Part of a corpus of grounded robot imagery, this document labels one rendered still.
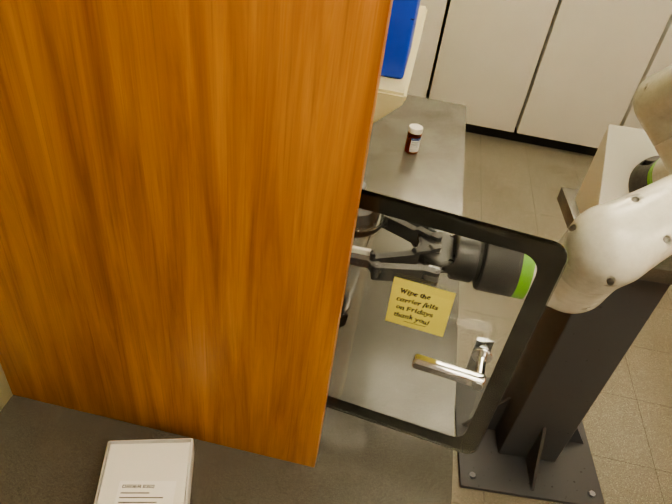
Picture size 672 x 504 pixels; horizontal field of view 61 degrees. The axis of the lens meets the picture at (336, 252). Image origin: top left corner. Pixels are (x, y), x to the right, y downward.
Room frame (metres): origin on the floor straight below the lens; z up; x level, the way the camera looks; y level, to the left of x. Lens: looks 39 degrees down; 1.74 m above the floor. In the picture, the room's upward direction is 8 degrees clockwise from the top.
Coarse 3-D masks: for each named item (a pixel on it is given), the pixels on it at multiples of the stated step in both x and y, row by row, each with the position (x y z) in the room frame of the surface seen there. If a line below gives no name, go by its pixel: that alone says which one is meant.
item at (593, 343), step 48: (624, 288) 1.16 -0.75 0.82; (576, 336) 1.16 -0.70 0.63; (624, 336) 1.15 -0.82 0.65; (528, 384) 1.19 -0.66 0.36; (576, 384) 1.16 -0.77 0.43; (528, 432) 1.16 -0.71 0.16; (576, 432) 1.25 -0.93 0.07; (480, 480) 1.05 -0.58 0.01; (528, 480) 1.07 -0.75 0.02; (576, 480) 1.10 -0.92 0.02
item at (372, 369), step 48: (384, 240) 0.53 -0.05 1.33; (432, 240) 0.52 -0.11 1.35; (480, 240) 0.51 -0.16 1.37; (528, 240) 0.50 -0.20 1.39; (384, 288) 0.53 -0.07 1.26; (480, 288) 0.51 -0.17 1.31; (528, 288) 0.50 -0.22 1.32; (384, 336) 0.53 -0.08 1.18; (432, 336) 0.52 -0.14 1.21; (480, 336) 0.50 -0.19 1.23; (528, 336) 0.49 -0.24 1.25; (336, 384) 0.54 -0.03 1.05; (384, 384) 0.52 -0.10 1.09; (432, 384) 0.51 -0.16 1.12; (432, 432) 0.51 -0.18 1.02; (480, 432) 0.49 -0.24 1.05
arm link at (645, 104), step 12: (660, 72) 1.20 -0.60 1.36; (648, 84) 1.20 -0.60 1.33; (660, 84) 1.15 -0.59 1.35; (636, 96) 1.23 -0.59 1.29; (648, 96) 1.18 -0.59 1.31; (660, 96) 1.14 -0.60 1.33; (636, 108) 1.21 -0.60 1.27; (648, 108) 1.18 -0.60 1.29; (660, 108) 1.15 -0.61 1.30; (648, 120) 1.18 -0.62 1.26; (660, 120) 1.16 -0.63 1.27; (648, 132) 1.18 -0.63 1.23; (660, 132) 1.15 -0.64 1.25
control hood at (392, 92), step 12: (420, 12) 0.83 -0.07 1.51; (420, 24) 0.77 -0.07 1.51; (420, 36) 0.74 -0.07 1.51; (408, 60) 0.64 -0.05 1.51; (408, 72) 0.60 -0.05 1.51; (384, 84) 0.56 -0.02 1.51; (396, 84) 0.57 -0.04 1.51; (408, 84) 0.58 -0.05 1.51; (384, 96) 0.55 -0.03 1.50; (396, 96) 0.54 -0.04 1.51; (384, 108) 0.55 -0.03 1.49; (396, 108) 0.55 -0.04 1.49
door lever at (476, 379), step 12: (420, 360) 0.47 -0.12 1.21; (432, 360) 0.47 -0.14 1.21; (480, 360) 0.49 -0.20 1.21; (432, 372) 0.46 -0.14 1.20; (444, 372) 0.46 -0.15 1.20; (456, 372) 0.46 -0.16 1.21; (468, 372) 0.46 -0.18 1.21; (480, 372) 0.47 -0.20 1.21; (468, 384) 0.45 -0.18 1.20; (480, 384) 0.45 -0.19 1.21
